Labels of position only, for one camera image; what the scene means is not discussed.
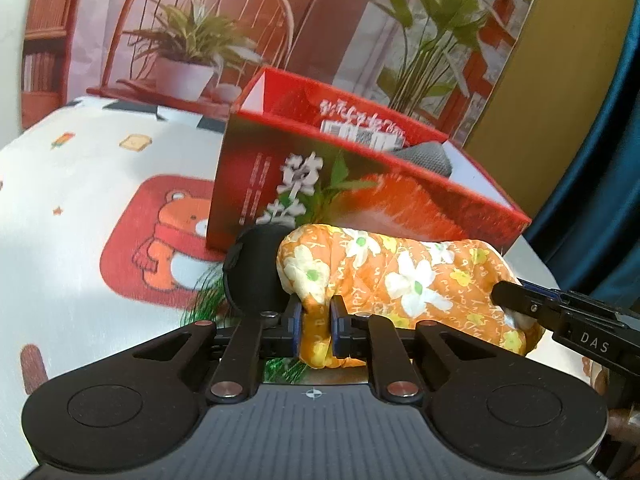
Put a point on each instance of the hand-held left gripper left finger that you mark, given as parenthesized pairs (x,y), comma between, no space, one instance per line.
(296,327)

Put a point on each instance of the yellow wooden board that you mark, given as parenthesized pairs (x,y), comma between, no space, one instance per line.
(550,85)

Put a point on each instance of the teal curtain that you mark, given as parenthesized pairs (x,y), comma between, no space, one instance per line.
(600,160)

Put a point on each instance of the grey knitted cloth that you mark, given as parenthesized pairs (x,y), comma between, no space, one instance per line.
(425,155)

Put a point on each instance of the orange floral cloth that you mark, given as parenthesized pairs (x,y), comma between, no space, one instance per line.
(400,280)

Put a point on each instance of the red strawberry print cardboard box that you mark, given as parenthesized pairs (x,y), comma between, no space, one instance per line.
(400,200)

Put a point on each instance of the green tinsel garland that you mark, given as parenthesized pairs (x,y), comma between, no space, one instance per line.
(210,302)

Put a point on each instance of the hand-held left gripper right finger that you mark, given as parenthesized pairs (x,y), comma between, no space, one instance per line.
(334,329)

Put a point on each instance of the printed room scene wall backdrop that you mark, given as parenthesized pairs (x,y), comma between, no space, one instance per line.
(325,20)

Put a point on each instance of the white marbled panel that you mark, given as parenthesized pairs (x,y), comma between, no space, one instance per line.
(12,85)

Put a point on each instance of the black round soft pad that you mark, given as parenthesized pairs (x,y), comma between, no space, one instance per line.
(255,270)

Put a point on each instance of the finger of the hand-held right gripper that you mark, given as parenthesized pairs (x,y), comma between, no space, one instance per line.
(539,289)
(520,305)

